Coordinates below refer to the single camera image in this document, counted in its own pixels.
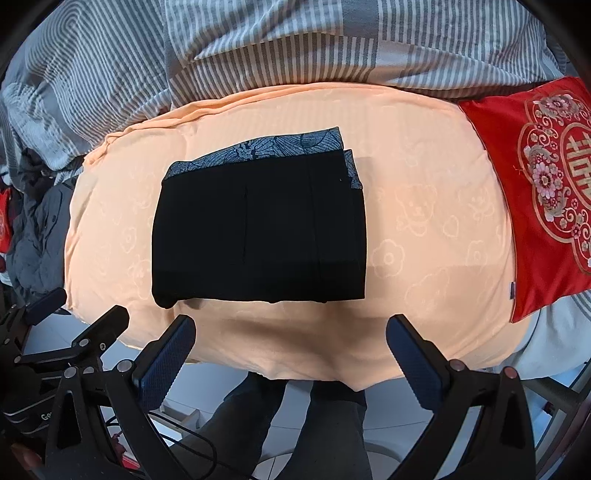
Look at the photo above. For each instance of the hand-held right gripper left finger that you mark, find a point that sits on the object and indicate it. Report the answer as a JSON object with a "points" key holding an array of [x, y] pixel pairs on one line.
{"points": [[167, 362]]}

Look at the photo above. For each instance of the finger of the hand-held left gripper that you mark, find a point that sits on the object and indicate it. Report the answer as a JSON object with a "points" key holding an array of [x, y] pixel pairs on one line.
{"points": [[44, 304], [104, 325]]}

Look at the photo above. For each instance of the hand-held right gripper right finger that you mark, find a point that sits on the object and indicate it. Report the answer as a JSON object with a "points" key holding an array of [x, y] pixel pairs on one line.
{"points": [[418, 362]]}

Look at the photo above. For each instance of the black pants with blue pattern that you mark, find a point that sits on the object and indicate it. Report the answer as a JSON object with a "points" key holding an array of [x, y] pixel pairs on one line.
{"points": [[258, 235]]}

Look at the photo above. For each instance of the dark grey jacket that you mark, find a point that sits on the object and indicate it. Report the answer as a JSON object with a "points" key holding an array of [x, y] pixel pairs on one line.
{"points": [[41, 235]]}

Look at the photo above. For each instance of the red cloth item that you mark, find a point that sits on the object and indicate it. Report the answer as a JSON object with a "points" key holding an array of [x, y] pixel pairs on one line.
{"points": [[4, 221]]}

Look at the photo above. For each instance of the person's legs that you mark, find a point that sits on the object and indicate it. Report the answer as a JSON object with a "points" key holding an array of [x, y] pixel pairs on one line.
{"points": [[318, 429]]}

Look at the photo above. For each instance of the peach blanket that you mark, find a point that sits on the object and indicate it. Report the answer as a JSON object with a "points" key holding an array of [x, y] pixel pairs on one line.
{"points": [[415, 221]]}

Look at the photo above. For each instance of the light grey bed sheet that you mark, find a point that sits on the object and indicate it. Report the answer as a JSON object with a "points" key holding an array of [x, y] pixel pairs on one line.
{"points": [[554, 323]]}

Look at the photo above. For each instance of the red embroidered pillow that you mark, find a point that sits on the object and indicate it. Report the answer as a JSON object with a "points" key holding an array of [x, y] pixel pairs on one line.
{"points": [[521, 184]]}

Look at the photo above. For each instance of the grey striped duvet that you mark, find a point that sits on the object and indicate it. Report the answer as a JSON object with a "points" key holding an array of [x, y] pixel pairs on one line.
{"points": [[277, 41]]}

